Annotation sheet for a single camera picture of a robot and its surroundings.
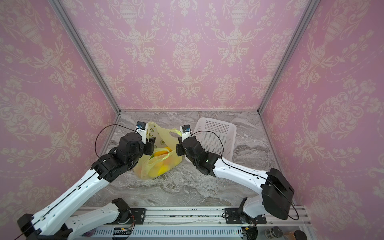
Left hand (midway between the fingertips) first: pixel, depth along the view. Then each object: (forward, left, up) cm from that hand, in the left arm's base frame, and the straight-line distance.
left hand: (151, 138), depth 72 cm
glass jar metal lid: (-35, -55, -16) cm, 67 cm away
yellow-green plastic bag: (-11, -8, 0) cm, 14 cm away
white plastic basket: (-4, -28, +4) cm, 28 cm away
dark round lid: (-36, -65, -16) cm, 76 cm away
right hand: (+3, -13, -4) cm, 13 cm away
